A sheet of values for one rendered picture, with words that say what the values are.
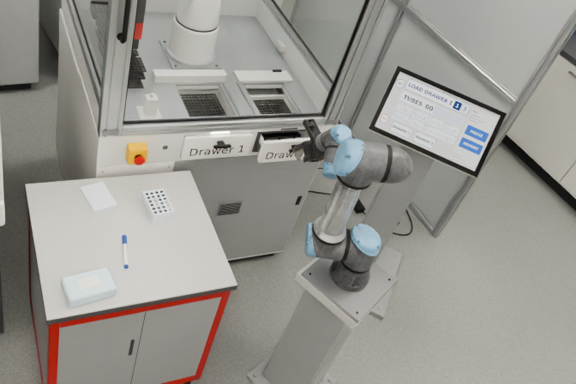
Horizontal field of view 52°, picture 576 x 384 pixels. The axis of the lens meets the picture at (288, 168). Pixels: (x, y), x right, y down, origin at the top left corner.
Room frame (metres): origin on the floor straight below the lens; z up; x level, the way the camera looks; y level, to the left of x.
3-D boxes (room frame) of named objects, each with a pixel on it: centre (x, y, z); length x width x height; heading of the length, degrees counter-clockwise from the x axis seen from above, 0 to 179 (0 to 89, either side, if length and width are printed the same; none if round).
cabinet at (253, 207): (2.26, 0.55, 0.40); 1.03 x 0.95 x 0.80; 127
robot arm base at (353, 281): (1.52, -0.35, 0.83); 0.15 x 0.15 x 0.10
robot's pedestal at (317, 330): (1.52, -0.35, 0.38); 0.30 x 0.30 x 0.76; 63
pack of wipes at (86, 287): (1.08, 0.46, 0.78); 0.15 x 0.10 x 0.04; 134
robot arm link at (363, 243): (1.51, -0.34, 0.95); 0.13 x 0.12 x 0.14; 103
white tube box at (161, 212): (1.52, 0.41, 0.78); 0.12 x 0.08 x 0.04; 42
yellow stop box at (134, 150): (1.63, 0.55, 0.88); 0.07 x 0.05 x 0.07; 127
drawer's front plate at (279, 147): (1.99, 0.01, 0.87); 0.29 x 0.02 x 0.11; 127
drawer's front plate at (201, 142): (1.85, 0.30, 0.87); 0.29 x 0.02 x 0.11; 127
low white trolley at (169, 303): (1.36, 0.44, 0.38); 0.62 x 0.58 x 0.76; 127
